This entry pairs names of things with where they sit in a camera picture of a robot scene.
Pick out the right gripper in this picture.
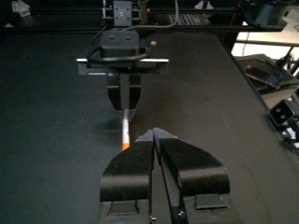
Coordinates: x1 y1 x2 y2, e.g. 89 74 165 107
76 28 171 123

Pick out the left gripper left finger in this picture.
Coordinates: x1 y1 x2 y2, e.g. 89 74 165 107
97 127 156 224

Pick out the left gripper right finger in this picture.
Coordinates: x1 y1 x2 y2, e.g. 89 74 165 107
153 127 243 224

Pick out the grey marker pen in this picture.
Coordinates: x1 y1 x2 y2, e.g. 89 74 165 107
121 108 130 151

